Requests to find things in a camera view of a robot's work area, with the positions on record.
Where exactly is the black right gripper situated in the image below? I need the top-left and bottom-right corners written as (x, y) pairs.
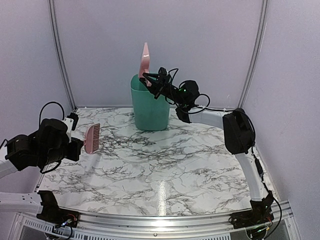
top-left (142, 72), bottom-right (186, 106)

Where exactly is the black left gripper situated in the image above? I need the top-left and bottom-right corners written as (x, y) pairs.
top-left (39, 137), bottom-right (83, 166)

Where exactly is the pink plastic dustpan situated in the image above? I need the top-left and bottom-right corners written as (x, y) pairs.
top-left (138, 42), bottom-right (150, 86)

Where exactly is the pink hand brush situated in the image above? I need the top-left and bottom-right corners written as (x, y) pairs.
top-left (83, 123), bottom-right (101, 154)

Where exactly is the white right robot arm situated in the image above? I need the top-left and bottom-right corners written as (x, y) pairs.
top-left (139, 67), bottom-right (274, 224)

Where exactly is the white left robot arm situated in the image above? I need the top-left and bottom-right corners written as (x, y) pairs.
top-left (0, 118), bottom-right (84, 223)

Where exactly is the teal plastic waste bin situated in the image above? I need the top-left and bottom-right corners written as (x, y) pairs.
top-left (130, 74), bottom-right (170, 131)

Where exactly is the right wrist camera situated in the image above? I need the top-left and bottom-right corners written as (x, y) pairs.
top-left (158, 67), bottom-right (168, 76)

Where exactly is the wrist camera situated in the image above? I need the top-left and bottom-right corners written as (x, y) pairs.
top-left (67, 112), bottom-right (79, 131)
top-left (158, 67), bottom-right (168, 76)

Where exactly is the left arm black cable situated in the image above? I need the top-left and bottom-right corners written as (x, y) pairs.
top-left (38, 101), bottom-right (66, 175)

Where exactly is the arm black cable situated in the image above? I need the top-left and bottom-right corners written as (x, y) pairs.
top-left (38, 101), bottom-right (66, 175)
top-left (162, 67), bottom-right (282, 226)

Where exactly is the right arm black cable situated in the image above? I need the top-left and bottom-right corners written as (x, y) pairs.
top-left (162, 67), bottom-right (282, 226)

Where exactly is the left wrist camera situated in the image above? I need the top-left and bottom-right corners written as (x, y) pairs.
top-left (67, 112), bottom-right (79, 131)

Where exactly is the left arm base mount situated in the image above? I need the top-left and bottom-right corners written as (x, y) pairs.
top-left (36, 190), bottom-right (80, 228)

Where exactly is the right aluminium corner post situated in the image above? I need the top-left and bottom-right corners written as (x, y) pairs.
top-left (237, 0), bottom-right (270, 108)

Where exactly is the aluminium corner post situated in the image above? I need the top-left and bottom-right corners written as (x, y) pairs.
top-left (237, 0), bottom-right (270, 108)
top-left (48, 0), bottom-right (77, 111)

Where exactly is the left aluminium corner post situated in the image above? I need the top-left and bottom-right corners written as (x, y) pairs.
top-left (48, 0), bottom-right (77, 111)

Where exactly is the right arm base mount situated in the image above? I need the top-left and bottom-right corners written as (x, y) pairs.
top-left (228, 195), bottom-right (274, 229)

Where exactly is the aluminium front rail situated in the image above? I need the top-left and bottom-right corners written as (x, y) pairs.
top-left (14, 199), bottom-right (293, 240)

